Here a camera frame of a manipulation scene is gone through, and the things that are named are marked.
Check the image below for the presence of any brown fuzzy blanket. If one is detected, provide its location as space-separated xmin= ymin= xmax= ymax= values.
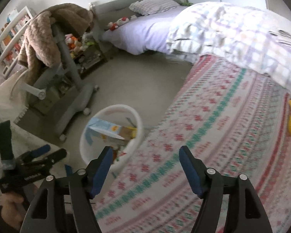
xmin=18 ymin=3 xmax=94 ymax=85

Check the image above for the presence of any red white plush toy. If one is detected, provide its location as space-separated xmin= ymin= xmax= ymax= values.
xmin=108 ymin=15 xmax=137 ymax=31

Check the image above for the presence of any green plush toy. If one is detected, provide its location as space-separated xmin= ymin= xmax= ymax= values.
xmin=180 ymin=2 xmax=193 ymax=7

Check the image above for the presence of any patterned striped bed sheet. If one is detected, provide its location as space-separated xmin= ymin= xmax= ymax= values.
xmin=94 ymin=55 xmax=291 ymax=232

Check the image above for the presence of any lavender bed mattress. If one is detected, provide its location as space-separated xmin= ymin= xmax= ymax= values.
xmin=101 ymin=6 xmax=186 ymax=55

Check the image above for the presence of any striped ruffled pillow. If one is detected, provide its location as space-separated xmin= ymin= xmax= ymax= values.
xmin=129 ymin=0 xmax=180 ymax=16

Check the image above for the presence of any grey upholstered headboard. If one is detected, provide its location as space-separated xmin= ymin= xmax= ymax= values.
xmin=89 ymin=0 xmax=182 ymax=41

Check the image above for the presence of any left hand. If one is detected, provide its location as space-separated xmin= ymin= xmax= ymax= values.
xmin=1 ymin=192 xmax=26 ymax=231

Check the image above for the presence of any white bookshelf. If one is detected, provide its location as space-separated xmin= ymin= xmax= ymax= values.
xmin=0 ymin=6 xmax=35 ymax=79

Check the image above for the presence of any white plastic trash bin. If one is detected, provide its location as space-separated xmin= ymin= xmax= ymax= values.
xmin=80 ymin=104 xmax=144 ymax=175

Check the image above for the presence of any pile of plush toys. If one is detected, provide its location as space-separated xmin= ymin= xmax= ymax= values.
xmin=65 ymin=33 xmax=95 ymax=59

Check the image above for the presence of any plaid purple white quilt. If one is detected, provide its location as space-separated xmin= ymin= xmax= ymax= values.
xmin=166 ymin=2 xmax=291 ymax=93

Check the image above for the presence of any light blue paper carton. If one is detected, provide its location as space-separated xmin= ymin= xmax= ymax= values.
xmin=85 ymin=117 xmax=128 ymax=146

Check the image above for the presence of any grey rolling chair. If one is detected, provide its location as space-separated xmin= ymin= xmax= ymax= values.
xmin=20 ymin=23 xmax=99 ymax=142

